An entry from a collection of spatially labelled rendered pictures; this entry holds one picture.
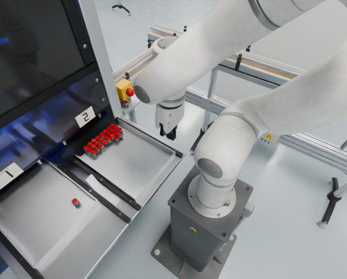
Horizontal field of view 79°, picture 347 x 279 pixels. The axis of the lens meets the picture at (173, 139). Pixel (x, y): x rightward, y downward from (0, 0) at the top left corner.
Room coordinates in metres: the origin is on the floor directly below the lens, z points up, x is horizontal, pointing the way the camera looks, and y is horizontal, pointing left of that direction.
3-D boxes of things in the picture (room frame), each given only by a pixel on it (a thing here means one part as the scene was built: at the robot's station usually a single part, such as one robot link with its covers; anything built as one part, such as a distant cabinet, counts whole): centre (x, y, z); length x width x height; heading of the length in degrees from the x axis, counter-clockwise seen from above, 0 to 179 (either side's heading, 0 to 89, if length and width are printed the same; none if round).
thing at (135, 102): (0.89, 0.28, 0.87); 0.14 x 0.13 x 0.02; 55
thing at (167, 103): (0.47, 0.01, 1.27); 0.09 x 0.08 x 0.03; 145
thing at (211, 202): (0.35, -0.15, 0.95); 0.19 x 0.19 x 0.18
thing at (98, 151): (0.58, 0.29, 0.90); 0.18 x 0.02 x 0.05; 145
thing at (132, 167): (0.52, 0.20, 0.90); 0.34 x 0.26 x 0.04; 55
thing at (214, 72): (1.33, -0.30, 0.46); 0.09 x 0.09 x 0.77; 55
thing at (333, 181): (0.67, -1.24, 0.07); 0.50 x 0.08 x 0.14; 145
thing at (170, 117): (0.46, 0.01, 1.21); 0.10 x 0.08 x 0.11; 145
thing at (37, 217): (0.30, 0.49, 0.90); 0.34 x 0.26 x 0.04; 55
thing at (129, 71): (1.17, 0.20, 0.92); 0.69 x 0.16 x 0.16; 145
